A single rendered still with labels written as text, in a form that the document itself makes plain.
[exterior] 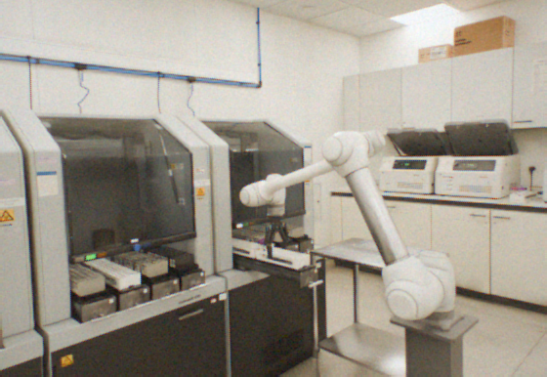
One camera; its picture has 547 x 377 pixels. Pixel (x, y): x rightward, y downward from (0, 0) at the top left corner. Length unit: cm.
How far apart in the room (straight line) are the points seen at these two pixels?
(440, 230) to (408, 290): 269
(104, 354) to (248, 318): 80
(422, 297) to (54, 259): 141
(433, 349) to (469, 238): 237
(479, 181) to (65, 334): 333
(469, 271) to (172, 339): 285
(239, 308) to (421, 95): 302
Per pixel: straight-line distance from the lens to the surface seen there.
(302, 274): 206
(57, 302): 196
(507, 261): 409
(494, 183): 402
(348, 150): 161
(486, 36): 446
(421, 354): 190
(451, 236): 420
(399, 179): 435
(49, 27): 314
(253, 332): 249
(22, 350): 188
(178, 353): 221
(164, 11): 355
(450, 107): 444
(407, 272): 160
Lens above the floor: 143
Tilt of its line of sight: 4 degrees down
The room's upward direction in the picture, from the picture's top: 2 degrees counter-clockwise
